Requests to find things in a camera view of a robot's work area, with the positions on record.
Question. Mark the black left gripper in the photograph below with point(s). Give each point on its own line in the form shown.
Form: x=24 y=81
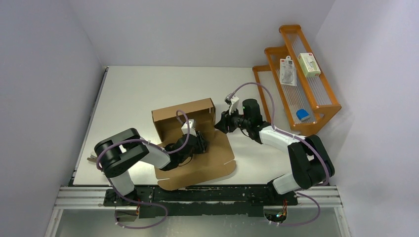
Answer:
x=202 y=144

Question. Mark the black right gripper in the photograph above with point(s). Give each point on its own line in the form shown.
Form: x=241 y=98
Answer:
x=225 y=121

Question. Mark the brown cardboard box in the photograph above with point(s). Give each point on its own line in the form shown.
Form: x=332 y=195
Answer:
x=217 y=162

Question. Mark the orange wooden tiered rack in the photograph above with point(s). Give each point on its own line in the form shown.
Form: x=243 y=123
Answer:
x=314 y=94

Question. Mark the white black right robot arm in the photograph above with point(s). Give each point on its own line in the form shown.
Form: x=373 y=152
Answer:
x=310 y=162

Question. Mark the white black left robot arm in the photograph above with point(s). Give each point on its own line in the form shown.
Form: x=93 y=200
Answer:
x=118 y=153

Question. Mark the white green product box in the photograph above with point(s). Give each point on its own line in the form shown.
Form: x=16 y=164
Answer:
x=309 y=65

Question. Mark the blue small object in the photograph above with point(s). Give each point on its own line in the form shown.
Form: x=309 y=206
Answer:
x=303 y=115

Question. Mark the grey white clip tool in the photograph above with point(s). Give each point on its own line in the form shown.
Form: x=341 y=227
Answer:
x=92 y=157

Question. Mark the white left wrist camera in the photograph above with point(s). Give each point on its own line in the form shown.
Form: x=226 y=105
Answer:
x=189 y=127

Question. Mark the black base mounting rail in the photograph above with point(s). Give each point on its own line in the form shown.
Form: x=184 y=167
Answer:
x=247 y=200

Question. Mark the clear packaged cable bag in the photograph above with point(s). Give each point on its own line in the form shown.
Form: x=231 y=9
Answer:
x=287 y=72

